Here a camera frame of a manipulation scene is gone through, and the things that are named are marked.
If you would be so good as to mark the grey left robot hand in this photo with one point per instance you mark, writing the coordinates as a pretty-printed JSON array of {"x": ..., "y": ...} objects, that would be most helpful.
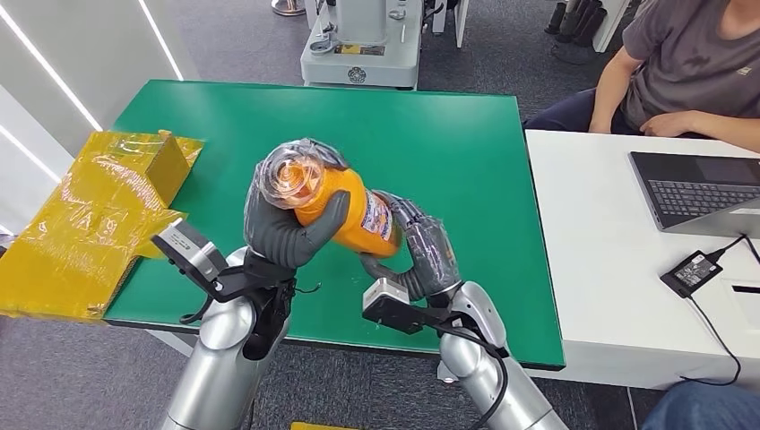
[{"x": 276, "y": 237}]

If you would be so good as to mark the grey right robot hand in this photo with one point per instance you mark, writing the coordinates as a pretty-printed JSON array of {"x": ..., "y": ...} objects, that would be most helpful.
[{"x": 430, "y": 249}]

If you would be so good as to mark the orange plastic bottle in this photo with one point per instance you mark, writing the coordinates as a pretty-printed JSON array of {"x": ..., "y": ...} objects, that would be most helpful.
[{"x": 362, "y": 219}]

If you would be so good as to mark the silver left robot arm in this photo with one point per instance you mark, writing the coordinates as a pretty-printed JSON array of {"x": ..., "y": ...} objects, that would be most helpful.
[{"x": 220, "y": 368}]

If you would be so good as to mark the green top table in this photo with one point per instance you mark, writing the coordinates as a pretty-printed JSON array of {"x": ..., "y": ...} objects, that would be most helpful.
[{"x": 445, "y": 148}]

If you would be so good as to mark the white desk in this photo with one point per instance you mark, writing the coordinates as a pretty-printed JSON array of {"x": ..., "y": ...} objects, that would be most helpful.
[{"x": 617, "y": 249}]

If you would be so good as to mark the yellow tape-wrapped cardboard box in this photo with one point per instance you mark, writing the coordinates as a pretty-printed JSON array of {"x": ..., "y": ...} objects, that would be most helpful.
[{"x": 89, "y": 225}]

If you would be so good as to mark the white machine base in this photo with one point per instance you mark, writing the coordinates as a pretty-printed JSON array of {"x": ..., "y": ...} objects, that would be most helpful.
[{"x": 362, "y": 59}]

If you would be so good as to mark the chrome stand base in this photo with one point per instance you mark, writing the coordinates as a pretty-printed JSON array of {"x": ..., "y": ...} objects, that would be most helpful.
[{"x": 289, "y": 7}]

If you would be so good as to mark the black power adapter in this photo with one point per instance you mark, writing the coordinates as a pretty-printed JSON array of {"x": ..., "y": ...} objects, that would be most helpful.
[{"x": 690, "y": 273}]

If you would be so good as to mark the black objects by white cabinet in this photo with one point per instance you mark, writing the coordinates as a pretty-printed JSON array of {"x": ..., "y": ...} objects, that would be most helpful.
[{"x": 579, "y": 24}]

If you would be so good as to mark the dark grey laptop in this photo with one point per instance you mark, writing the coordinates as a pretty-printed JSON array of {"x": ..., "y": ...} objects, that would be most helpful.
[{"x": 695, "y": 193}]

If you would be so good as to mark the person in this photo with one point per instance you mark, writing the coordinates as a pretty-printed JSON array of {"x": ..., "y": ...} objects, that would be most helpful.
[{"x": 683, "y": 65}]

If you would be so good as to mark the small black flat item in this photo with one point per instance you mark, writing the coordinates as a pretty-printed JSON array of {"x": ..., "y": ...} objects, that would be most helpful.
[{"x": 746, "y": 289}]

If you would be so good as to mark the person's leg in jeans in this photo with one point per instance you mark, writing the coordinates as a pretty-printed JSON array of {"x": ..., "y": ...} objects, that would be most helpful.
[{"x": 706, "y": 409}]

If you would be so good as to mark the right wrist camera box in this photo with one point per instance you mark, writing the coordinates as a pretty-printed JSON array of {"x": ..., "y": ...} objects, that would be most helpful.
[{"x": 389, "y": 300}]

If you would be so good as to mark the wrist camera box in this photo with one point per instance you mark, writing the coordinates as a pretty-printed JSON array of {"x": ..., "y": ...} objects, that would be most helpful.
[
  {"x": 389, "y": 300},
  {"x": 190, "y": 252}
]

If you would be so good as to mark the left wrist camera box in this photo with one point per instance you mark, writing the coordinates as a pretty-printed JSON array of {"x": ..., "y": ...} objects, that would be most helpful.
[{"x": 190, "y": 252}]

